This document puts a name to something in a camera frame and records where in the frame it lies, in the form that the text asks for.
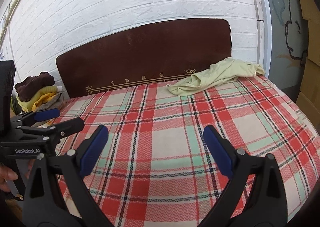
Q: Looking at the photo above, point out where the light green sweater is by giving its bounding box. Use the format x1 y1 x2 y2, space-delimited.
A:
167 58 265 97

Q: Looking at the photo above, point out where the person's left hand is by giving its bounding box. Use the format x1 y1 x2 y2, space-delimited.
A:
0 164 18 192

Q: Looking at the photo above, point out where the red plaid bed sheet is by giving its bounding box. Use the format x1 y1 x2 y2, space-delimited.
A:
55 77 319 226

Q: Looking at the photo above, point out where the dark brown wooden headboard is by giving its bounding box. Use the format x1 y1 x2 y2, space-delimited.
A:
56 18 232 98

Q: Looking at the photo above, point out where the yellow folded garment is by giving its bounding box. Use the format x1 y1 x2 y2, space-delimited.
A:
31 92 57 112

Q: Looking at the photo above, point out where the dark brown folded garment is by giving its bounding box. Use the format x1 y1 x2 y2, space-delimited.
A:
14 72 55 102

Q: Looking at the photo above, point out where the grey striped folded garment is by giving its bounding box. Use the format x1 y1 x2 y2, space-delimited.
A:
35 92 65 112

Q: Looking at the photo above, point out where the olive green folded garment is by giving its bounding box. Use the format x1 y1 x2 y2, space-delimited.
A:
17 85 62 112

